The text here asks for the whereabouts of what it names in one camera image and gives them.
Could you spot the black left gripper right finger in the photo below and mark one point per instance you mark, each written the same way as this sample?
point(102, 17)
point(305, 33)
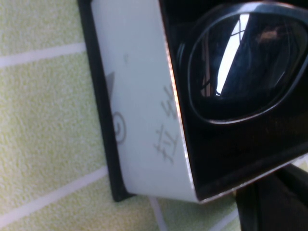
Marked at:
point(297, 179)

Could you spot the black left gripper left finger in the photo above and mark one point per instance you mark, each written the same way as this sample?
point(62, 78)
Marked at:
point(269, 211)

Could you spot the black printed glasses case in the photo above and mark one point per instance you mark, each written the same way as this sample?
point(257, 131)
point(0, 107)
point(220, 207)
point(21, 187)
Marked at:
point(139, 96)

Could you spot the black framed glasses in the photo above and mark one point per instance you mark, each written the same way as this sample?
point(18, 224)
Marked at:
point(252, 60)

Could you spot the green checked tablecloth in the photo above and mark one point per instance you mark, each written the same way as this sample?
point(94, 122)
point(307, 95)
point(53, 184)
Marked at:
point(48, 120)

